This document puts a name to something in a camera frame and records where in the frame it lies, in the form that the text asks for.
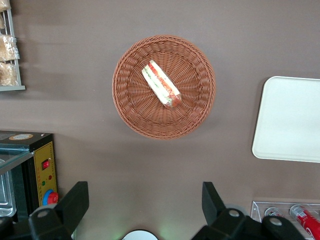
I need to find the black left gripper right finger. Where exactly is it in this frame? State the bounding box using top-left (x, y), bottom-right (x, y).
top-left (191, 181), bottom-right (251, 240)

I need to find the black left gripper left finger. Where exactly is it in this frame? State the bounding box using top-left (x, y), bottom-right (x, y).
top-left (28, 181), bottom-right (90, 240)

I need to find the triangle sandwich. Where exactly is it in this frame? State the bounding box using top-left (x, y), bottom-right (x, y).
top-left (141, 59), bottom-right (183, 110)

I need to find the round brown wicker basket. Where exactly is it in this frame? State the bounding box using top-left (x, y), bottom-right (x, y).
top-left (111, 34), bottom-right (217, 140)

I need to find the beige plastic tray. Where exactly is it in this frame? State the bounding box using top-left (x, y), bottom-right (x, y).
top-left (251, 75), bottom-right (320, 164)

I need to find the tray of wrapped snacks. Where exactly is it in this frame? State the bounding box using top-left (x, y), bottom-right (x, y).
top-left (0, 7), bottom-right (26, 92)

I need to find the clear acrylic bottle rack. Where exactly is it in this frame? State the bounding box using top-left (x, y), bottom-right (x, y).
top-left (250, 200), bottom-right (320, 240)

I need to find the steel warmer pan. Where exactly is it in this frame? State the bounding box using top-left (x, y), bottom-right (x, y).
top-left (0, 158), bottom-right (17, 217)

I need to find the black yellow food warmer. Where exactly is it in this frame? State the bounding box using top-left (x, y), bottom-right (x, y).
top-left (0, 129), bottom-right (60, 223)

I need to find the glass warmer cover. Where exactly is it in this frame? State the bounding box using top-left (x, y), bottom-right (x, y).
top-left (0, 146), bottom-right (35, 176)

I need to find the red round knob blue ring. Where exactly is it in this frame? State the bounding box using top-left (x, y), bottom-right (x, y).
top-left (41, 189), bottom-right (60, 206)

